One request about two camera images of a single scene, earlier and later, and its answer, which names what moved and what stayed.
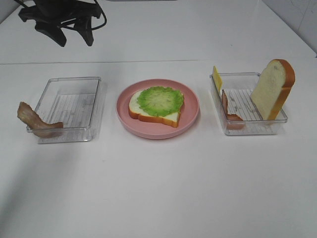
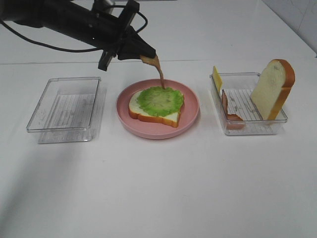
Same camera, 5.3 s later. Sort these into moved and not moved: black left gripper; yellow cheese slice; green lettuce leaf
Moved: black left gripper
Not moved: yellow cheese slice; green lettuce leaf
